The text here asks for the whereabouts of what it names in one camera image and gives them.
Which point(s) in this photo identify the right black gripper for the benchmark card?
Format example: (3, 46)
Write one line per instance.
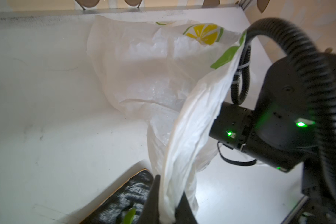
(233, 128)

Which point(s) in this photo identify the white plastic bag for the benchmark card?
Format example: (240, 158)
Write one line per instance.
(174, 77)

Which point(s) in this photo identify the green fake leaf sprig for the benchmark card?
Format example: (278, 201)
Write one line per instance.
(129, 216)

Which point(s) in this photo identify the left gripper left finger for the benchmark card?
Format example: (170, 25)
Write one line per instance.
(150, 213)

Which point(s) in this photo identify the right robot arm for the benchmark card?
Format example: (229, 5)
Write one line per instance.
(294, 120)

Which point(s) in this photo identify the black square plate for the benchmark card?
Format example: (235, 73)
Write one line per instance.
(133, 193)

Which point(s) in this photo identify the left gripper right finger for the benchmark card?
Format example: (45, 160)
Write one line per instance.
(183, 212)

